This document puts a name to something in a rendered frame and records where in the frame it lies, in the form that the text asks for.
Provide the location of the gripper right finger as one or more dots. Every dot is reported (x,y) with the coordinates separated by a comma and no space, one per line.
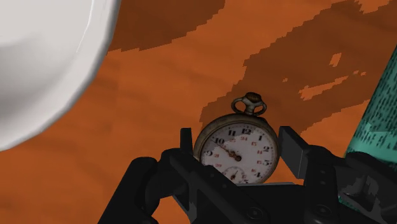
(313,167)

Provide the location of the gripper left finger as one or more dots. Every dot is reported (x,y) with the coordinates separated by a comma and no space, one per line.
(186,173)

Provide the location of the brass pocket watch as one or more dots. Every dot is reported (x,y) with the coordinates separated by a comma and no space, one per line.
(239,149)

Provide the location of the teal patterned bottle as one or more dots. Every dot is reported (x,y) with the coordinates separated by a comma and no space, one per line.
(377,121)

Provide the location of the white plate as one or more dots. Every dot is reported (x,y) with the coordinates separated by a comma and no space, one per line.
(43,62)

